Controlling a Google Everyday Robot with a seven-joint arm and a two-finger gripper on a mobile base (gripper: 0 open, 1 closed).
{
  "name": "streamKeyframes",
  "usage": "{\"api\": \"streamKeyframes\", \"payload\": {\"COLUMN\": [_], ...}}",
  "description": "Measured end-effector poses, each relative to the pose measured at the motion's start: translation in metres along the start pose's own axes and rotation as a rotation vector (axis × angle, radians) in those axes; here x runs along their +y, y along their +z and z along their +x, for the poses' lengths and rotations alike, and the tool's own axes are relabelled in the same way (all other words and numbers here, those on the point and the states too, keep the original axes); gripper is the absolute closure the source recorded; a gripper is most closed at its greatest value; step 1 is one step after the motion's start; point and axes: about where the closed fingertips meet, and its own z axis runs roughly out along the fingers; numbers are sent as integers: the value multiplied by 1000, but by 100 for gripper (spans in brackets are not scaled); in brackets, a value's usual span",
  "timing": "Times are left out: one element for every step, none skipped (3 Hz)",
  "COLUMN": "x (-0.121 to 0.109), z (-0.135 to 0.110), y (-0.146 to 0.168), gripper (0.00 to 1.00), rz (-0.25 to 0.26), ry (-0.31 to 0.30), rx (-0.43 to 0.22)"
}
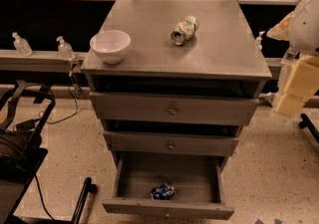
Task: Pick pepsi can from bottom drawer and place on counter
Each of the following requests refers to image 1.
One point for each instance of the grey middle drawer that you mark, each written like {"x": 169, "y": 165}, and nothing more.
{"x": 170, "y": 143}

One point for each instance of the black stand leg bottom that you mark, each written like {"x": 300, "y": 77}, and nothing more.
{"x": 88, "y": 188}

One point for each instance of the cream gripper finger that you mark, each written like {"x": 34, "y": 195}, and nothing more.
{"x": 303, "y": 81}
{"x": 288, "y": 105}

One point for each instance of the black chair left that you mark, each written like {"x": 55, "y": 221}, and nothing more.
{"x": 20, "y": 151}

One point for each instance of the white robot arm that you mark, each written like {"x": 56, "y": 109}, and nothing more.
{"x": 303, "y": 38}

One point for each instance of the blue crushed pepsi can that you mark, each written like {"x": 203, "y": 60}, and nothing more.
{"x": 163, "y": 192}

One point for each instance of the clear sanitizer bottle far left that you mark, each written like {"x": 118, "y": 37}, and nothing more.
{"x": 21, "y": 45}

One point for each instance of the black chair leg right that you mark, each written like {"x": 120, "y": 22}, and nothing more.
{"x": 305, "y": 122}

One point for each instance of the green white soda can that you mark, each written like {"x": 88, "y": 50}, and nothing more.
{"x": 184, "y": 30}

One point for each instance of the grey open bottom drawer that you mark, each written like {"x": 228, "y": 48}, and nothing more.
{"x": 196, "y": 180}

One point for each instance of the grey three-drawer cabinet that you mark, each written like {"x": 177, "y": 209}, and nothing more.
{"x": 220, "y": 60}

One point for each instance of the small pump bottle right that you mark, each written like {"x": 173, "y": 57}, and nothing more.
{"x": 258, "y": 40}

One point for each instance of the grey top drawer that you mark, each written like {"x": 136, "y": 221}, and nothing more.
{"x": 170, "y": 108}

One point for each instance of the white bowl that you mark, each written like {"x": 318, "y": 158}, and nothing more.
{"x": 110, "y": 46}

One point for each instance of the clear sanitizer bottle near cabinet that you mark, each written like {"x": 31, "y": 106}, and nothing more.
{"x": 65, "y": 49}

